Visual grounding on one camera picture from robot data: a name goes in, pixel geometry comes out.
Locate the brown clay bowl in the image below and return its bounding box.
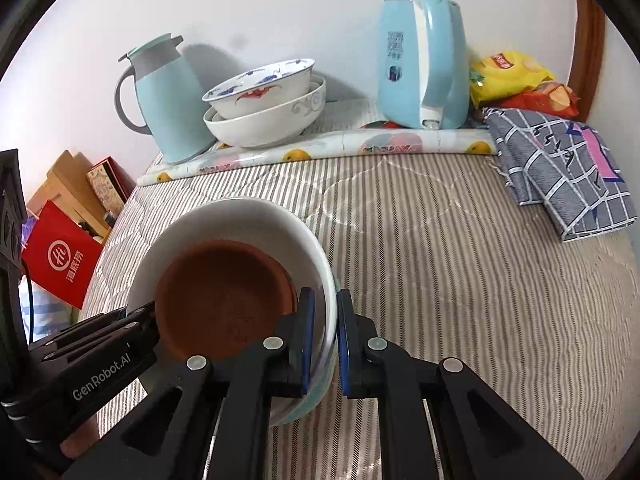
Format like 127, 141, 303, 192
154, 240, 297, 362

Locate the blue square plate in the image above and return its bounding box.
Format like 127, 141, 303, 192
269, 350, 337, 427

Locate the white ceramic bowl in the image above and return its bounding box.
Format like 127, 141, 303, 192
126, 197, 337, 392

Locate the person's left hand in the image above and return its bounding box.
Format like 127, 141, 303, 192
60, 415, 100, 458

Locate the red paper bag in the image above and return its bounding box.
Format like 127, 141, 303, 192
23, 200, 102, 310

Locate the patterned gift box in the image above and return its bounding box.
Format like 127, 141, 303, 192
86, 156, 134, 218

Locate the brown paper bag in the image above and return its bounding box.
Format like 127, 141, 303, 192
26, 150, 111, 238

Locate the striped quilted table cover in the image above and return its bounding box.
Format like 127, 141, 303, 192
82, 146, 639, 479

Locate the light blue thermos jug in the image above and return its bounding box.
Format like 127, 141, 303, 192
114, 34, 216, 164

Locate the white bowl with grey scrolls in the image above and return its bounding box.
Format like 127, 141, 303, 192
203, 76, 326, 148

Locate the white bowl with fish pattern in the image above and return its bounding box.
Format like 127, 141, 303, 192
202, 58, 316, 119

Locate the grey checked folded cloth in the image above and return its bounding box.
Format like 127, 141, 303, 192
483, 107, 638, 242

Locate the fruit print rolled mat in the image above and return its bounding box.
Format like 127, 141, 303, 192
137, 128, 497, 186

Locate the red snack bag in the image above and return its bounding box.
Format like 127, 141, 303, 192
497, 81, 579, 118

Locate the yellow chips bag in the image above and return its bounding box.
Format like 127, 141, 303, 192
469, 50, 555, 107

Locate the light blue electric kettle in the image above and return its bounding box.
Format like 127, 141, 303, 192
376, 0, 470, 130

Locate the brown wooden door frame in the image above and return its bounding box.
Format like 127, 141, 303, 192
567, 0, 605, 122

